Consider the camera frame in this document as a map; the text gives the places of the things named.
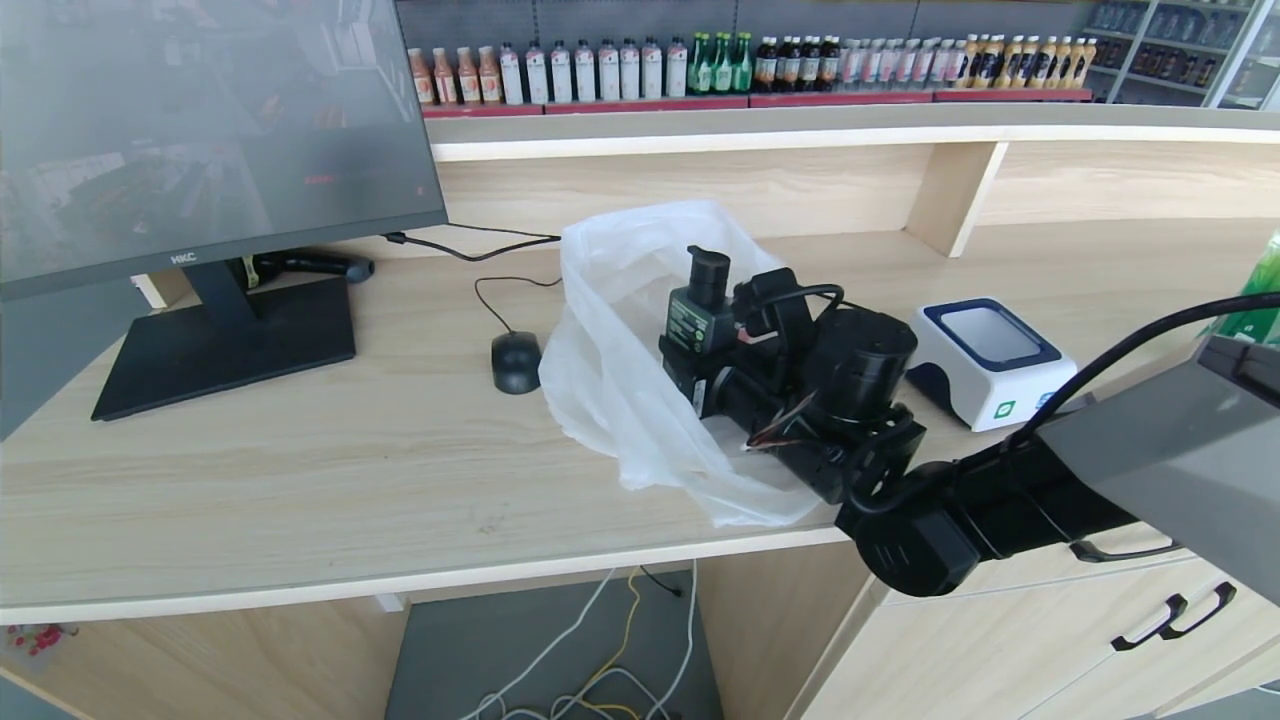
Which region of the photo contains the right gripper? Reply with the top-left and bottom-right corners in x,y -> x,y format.
658,338 -> 813,443

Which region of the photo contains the white plastic shopping bag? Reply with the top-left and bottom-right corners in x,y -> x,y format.
538,200 -> 833,530

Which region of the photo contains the white barcode scanner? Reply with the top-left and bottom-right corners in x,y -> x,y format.
904,297 -> 1080,434

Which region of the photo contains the black computer mouse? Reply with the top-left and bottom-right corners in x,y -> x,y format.
490,331 -> 544,396

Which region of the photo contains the wooden drawer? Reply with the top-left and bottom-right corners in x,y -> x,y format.
878,520 -> 1201,607

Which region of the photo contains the row of bottles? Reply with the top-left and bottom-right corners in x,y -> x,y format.
407,32 -> 1100,107

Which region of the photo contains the wooden cabinet door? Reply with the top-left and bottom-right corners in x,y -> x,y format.
798,585 -> 1201,720
1020,560 -> 1280,720

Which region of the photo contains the black shop shelf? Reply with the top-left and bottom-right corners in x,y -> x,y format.
394,0 -> 1101,120

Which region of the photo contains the black handheld scanner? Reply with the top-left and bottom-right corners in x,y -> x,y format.
228,250 -> 377,292

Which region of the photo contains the wooden counter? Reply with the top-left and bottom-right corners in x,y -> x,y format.
0,100 -> 1280,720

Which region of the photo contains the green pack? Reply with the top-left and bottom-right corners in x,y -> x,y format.
1204,230 -> 1280,347

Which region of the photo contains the white shop shelf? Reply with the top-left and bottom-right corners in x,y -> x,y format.
1084,0 -> 1280,110

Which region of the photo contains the black computer monitor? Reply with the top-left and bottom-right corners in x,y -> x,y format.
0,0 -> 450,424

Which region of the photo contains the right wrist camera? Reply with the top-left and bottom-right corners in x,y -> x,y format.
662,246 -> 817,355

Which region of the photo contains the white cable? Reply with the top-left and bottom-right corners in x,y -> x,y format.
458,568 -> 618,720
644,558 -> 699,720

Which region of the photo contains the yellow cable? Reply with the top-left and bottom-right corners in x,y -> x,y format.
575,570 -> 643,719

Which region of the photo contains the thin black mouse cable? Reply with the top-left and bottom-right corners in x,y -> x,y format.
473,276 -> 564,337

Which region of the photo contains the black monitor cable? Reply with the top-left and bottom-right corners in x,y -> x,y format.
384,224 -> 563,264

